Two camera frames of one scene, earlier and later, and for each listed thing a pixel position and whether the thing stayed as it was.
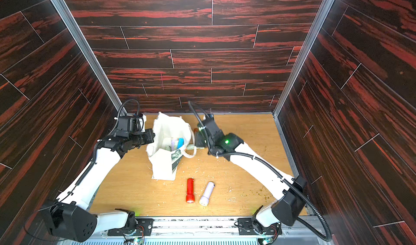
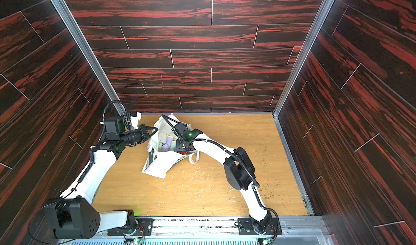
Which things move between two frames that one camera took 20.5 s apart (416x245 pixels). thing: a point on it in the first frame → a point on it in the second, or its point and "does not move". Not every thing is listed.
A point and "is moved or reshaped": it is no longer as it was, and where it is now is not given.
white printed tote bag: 164,162 is moved or reshaped
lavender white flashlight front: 204,200 → 166,147
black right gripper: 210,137 → 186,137
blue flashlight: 180,142 is moved or reshaped
